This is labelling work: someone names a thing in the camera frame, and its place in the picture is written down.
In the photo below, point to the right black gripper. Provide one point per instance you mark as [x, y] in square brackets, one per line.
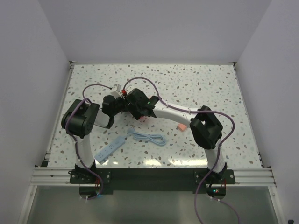
[132, 109]

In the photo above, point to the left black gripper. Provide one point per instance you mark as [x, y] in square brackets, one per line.
[122, 100]

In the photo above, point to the red cube socket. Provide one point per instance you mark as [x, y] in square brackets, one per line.
[143, 119]

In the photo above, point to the small pink plug adapter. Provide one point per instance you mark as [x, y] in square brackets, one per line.
[181, 127]

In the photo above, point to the light blue power strip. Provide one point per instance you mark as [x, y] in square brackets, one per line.
[103, 155]

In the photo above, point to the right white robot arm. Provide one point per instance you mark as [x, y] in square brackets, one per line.
[205, 127]

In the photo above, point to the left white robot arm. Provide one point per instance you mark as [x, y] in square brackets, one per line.
[79, 120]

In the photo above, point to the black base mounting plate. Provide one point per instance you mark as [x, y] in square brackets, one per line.
[108, 180]

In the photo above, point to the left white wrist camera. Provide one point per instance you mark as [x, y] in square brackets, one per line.
[116, 91]

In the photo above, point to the aluminium frame rail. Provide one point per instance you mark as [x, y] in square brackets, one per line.
[44, 176]

